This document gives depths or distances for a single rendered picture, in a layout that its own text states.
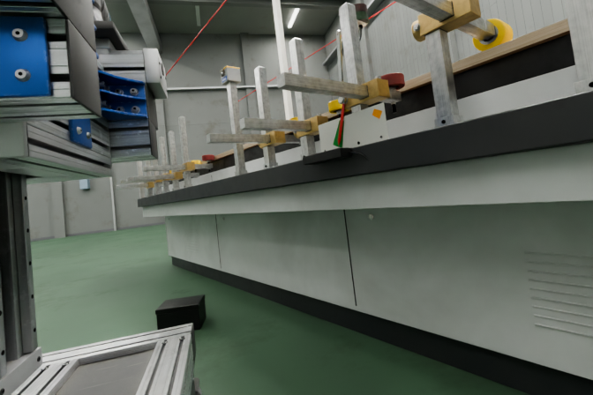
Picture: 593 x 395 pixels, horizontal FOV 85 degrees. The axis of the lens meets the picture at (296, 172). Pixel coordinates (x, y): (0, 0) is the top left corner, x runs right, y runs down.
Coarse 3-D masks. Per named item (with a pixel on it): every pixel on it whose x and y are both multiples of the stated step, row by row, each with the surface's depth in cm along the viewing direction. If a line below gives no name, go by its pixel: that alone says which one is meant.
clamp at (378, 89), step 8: (376, 80) 85; (384, 80) 87; (368, 88) 88; (376, 88) 86; (384, 88) 87; (368, 96) 88; (376, 96) 86; (384, 96) 86; (352, 104) 92; (368, 104) 93
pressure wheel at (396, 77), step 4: (396, 72) 94; (384, 76) 95; (388, 76) 94; (392, 76) 94; (396, 76) 94; (400, 76) 94; (388, 80) 94; (392, 80) 94; (396, 80) 94; (400, 80) 94; (388, 84) 94; (392, 84) 94; (396, 84) 94; (400, 84) 94; (404, 84) 95; (392, 88) 96; (396, 88) 99; (400, 88) 99; (392, 104) 97; (392, 108) 97; (396, 112) 97
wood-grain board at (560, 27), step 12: (552, 24) 72; (564, 24) 70; (528, 36) 76; (540, 36) 74; (552, 36) 72; (492, 48) 81; (504, 48) 79; (516, 48) 77; (468, 60) 86; (480, 60) 84; (492, 60) 83; (456, 72) 90; (408, 84) 101; (420, 84) 98; (288, 132) 152; (252, 144) 178; (216, 156) 216
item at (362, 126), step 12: (372, 108) 87; (384, 108) 84; (336, 120) 98; (348, 120) 94; (360, 120) 90; (372, 120) 87; (384, 120) 84; (324, 132) 102; (348, 132) 94; (360, 132) 91; (372, 132) 87; (384, 132) 84; (324, 144) 103; (348, 144) 95; (360, 144) 91
